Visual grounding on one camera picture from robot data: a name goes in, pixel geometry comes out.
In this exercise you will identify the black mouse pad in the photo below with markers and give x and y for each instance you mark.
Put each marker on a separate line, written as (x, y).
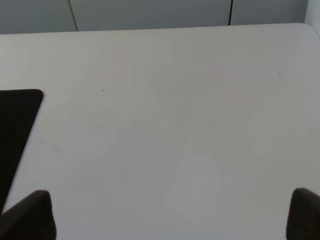
(18, 111)

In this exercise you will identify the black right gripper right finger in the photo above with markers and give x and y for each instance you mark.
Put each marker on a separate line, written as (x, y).
(303, 222)

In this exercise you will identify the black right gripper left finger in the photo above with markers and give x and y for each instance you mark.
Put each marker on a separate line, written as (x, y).
(30, 219)

